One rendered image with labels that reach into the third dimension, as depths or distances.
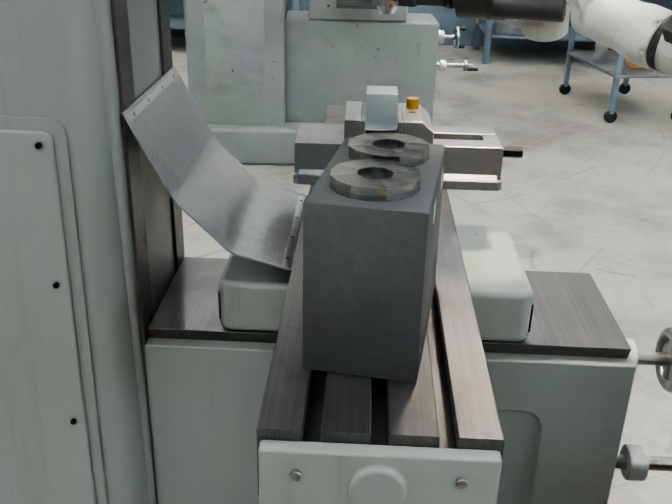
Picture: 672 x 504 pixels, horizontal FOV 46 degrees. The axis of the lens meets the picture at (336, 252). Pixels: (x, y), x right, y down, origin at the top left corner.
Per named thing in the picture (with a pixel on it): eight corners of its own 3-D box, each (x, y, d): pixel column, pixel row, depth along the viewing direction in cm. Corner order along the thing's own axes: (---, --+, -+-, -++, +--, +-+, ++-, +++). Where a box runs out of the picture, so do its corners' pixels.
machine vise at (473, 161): (489, 162, 146) (496, 103, 142) (502, 191, 133) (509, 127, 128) (299, 156, 147) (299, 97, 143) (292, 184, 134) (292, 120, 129)
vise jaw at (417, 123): (428, 125, 143) (429, 103, 141) (433, 146, 131) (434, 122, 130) (394, 124, 143) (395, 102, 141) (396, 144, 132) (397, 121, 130)
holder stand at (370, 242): (435, 287, 101) (448, 133, 92) (417, 384, 81) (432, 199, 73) (340, 277, 103) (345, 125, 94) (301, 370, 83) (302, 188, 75)
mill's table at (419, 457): (426, 139, 187) (429, 105, 184) (502, 524, 74) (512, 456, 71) (327, 135, 188) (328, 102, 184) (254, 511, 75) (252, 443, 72)
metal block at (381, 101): (395, 120, 139) (397, 86, 137) (396, 130, 134) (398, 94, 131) (365, 119, 139) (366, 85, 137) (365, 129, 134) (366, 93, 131)
